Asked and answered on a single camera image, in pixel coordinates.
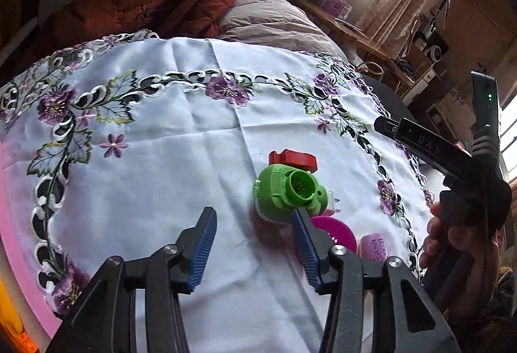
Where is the magenta perforated funnel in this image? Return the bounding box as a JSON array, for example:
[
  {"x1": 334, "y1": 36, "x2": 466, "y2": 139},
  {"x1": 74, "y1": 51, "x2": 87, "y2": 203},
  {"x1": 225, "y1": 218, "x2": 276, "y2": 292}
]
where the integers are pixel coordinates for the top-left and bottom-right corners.
[{"x1": 311, "y1": 216, "x2": 357, "y2": 253}]

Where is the wooden side desk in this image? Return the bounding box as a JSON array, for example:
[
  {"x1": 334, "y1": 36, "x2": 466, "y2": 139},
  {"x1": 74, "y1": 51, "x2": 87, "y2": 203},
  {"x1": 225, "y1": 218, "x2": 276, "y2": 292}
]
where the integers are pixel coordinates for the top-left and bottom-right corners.
[{"x1": 289, "y1": 0, "x2": 415, "y2": 88}]

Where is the red plastic block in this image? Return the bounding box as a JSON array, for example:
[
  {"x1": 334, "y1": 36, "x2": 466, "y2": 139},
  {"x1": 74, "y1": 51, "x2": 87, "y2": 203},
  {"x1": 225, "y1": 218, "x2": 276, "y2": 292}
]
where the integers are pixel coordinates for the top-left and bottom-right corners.
[{"x1": 268, "y1": 149, "x2": 318, "y2": 173}]

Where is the pink shallow tray box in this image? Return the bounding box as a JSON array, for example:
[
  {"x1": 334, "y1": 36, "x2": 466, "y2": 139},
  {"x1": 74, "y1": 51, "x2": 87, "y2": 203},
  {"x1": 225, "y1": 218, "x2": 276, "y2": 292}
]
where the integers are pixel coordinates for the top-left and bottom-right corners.
[{"x1": 1, "y1": 143, "x2": 60, "y2": 351}]

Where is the orange cube connector block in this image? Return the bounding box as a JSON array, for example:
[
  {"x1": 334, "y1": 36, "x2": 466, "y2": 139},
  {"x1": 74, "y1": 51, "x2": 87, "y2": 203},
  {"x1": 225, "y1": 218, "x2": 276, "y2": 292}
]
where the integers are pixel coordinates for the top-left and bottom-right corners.
[{"x1": 0, "y1": 282, "x2": 39, "y2": 353}]

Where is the rust brown quilted jacket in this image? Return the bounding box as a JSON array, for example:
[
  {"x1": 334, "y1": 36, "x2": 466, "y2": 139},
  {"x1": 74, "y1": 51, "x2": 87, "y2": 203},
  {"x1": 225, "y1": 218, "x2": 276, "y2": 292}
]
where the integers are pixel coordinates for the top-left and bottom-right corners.
[{"x1": 45, "y1": 0, "x2": 236, "y2": 47}]

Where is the person's right hand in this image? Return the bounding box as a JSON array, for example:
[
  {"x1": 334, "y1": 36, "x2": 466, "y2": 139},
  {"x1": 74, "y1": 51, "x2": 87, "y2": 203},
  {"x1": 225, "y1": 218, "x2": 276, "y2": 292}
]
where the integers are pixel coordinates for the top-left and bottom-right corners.
[{"x1": 419, "y1": 178, "x2": 517, "y2": 317}]

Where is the green and white plug toy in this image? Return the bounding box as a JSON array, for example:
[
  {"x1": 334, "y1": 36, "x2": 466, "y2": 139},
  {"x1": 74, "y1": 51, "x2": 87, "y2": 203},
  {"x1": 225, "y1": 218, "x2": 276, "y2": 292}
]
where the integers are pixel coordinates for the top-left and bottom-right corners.
[{"x1": 252, "y1": 164, "x2": 339, "y2": 224}]

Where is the purple gift box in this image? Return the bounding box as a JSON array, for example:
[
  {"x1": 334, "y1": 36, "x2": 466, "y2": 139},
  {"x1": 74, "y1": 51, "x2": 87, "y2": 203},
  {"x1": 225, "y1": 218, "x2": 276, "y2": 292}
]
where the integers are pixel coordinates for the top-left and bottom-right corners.
[{"x1": 315, "y1": 0, "x2": 351, "y2": 20}]

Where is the pink beige pillow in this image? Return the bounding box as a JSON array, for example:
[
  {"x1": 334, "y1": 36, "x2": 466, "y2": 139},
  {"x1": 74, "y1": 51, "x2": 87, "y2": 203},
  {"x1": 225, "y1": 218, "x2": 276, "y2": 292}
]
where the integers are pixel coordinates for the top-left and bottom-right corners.
[{"x1": 217, "y1": 0, "x2": 346, "y2": 59}]

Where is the purple oval soap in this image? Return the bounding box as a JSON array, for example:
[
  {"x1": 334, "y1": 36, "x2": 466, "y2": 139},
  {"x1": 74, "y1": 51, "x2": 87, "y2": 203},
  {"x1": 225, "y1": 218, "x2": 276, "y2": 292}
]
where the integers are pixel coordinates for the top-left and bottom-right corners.
[{"x1": 358, "y1": 233, "x2": 388, "y2": 262}]

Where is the white floral embroidered tablecloth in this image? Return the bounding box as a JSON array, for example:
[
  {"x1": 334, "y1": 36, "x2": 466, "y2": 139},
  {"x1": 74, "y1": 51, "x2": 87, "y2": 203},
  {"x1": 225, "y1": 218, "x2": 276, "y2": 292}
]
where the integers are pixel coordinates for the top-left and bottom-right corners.
[{"x1": 1, "y1": 30, "x2": 431, "y2": 352}]

